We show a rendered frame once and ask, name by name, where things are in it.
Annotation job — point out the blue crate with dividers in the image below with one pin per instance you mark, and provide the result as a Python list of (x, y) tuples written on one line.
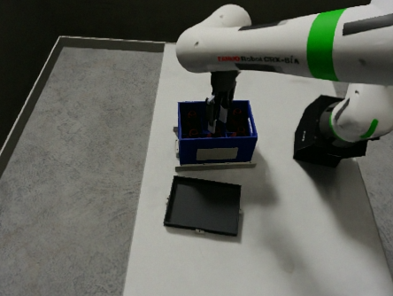
[(214, 149)]

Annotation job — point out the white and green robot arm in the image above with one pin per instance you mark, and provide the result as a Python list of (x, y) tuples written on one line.
[(352, 45)]

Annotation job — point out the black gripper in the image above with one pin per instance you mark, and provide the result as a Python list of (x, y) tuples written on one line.
[(222, 93)]

